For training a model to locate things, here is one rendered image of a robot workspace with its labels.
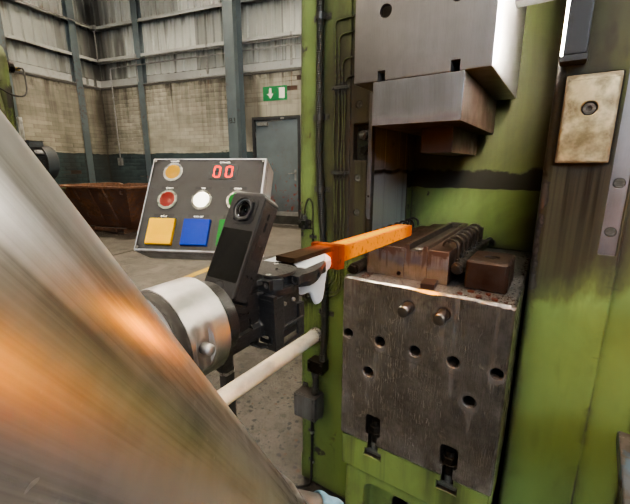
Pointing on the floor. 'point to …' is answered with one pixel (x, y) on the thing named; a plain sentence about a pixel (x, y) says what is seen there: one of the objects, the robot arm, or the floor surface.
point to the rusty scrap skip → (109, 204)
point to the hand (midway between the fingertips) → (318, 254)
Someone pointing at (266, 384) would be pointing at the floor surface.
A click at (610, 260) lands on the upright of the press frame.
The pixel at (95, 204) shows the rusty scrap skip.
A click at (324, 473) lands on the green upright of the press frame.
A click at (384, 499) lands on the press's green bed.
